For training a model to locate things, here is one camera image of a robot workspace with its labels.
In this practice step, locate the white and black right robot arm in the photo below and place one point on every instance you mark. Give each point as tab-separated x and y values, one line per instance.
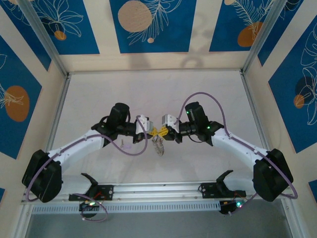
237	148

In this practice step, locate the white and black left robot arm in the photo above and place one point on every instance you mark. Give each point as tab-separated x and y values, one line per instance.
74	148

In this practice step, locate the black electronics board with LED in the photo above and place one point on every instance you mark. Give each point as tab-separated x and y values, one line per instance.
85	207
226	207

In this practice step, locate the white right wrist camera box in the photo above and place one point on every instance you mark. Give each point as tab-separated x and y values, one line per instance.
169	121

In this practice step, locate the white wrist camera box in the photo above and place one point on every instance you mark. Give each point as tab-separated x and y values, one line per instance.
169	121
143	124

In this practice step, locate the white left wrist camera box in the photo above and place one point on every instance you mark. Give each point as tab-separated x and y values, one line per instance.
143	124

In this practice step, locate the aluminium mounting rail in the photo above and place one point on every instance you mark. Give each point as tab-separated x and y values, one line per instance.
158	191

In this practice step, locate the aluminium table side rail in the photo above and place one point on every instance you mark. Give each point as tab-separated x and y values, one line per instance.
252	104
59	106

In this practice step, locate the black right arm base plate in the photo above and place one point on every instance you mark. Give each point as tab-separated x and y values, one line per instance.
206	191

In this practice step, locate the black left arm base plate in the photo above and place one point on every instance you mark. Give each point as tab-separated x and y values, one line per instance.
109	192

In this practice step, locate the aluminium frame post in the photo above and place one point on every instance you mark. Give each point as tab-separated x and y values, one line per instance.
265	32
42	34

